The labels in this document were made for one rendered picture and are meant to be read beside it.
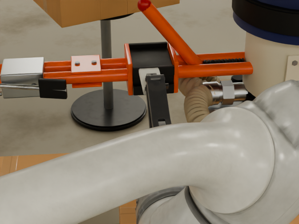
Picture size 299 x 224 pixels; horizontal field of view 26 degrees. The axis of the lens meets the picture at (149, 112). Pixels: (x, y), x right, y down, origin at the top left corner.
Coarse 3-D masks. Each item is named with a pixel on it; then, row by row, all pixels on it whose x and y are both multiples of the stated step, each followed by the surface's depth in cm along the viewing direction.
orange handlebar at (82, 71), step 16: (0, 64) 110; (48, 64) 110; (64, 64) 110; (80, 64) 109; (96, 64) 109; (112, 64) 111; (208, 64) 109; (224, 64) 109; (240, 64) 110; (0, 80) 106; (80, 80) 107; (96, 80) 108; (112, 80) 108
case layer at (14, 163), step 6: (0, 156) 213; (6, 156) 213; (12, 156) 213; (18, 156) 213; (24, 156) 213; (30, 156) 213; (36, 156) 213; (42, 156) 213; (48, 156) 213; (54, 156) 213; (0, 162) 211; (6, 162) 211; (12, 162) 211; (18, 162) 211; (24, 162) 211; (30, 162) 211; (36, 162) 211; (0, 168) 208; (6, 168) 208; (12, 168) 208; (18, 168) 208; (0, 174) 205
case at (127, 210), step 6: (126, 204) 129; (132, 204) 129; (120, 210) 128; (126, 210) 128; (132, 210) 128; (120, 216) 126; (126, 216) 126; (132, 216) 126; (120, 222) 125; (126, 222) 125; (132, 222) 125; (294, 222) 125
